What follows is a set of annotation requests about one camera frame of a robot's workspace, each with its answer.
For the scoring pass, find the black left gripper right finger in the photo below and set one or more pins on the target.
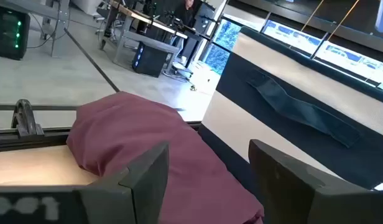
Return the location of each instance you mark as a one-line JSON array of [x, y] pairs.
[[291, 193]]

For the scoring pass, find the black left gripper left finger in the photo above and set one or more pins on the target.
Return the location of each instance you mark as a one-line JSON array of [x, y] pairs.
[[123, 202]]

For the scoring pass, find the navy and white fabric basket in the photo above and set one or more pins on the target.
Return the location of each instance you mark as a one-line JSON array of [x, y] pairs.
[[288, 77]]

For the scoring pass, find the maroon cloth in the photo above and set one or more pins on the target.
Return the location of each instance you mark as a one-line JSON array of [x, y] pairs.
[[132, 130]]

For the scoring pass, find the computer tower with blue lights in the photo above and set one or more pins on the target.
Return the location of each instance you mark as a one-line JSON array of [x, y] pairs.
[[149, 60]]

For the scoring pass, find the grey workbench with wooden top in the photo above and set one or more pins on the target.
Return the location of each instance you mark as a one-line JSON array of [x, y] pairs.
[[138, 31]]

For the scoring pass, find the grey metal stand leg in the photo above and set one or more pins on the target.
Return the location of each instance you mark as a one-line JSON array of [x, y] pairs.
[[59, 18]]

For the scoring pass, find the person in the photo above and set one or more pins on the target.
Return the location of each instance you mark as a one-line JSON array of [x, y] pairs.
[[183, 12]]

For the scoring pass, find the computer tower with green lights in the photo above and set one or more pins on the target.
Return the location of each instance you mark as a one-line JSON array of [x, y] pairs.
[[8, 34]]

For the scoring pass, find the black arched clamp bracket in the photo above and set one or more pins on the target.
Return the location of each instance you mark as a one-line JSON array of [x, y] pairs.
[[23, 119]]

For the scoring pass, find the black table frame rail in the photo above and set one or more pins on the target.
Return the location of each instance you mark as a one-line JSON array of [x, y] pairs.
[[5, 138]]

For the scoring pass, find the glass window wall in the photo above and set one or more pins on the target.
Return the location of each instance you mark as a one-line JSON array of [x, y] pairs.
[[291, 35]]

